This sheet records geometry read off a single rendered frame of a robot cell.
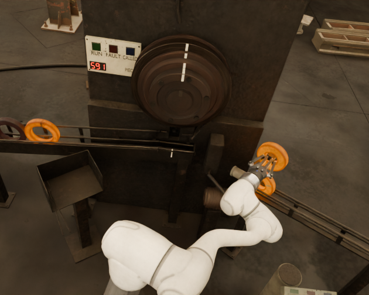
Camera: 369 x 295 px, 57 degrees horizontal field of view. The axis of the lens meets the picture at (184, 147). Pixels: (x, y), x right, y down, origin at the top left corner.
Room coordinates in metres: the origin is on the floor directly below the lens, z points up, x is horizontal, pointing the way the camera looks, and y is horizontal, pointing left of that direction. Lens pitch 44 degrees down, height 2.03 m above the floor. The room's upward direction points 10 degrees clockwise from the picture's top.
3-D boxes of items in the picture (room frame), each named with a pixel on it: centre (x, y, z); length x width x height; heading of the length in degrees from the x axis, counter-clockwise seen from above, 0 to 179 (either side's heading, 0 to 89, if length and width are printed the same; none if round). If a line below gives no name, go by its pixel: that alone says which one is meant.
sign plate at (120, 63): (1.43, 0.41, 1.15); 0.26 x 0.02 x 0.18; 94
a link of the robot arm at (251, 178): (1.00, -0.31, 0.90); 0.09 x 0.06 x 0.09; 59
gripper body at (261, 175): (1.06, -0.35, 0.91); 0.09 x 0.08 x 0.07; 149
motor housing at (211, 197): (1.23, -0.27, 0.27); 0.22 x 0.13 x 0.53; 94
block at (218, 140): (1.37, -0.17, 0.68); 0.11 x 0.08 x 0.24; 4
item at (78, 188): (1.04, 0.54, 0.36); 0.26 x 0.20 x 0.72; 129
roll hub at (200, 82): (1.24, 0.06, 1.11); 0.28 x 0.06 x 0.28; 94
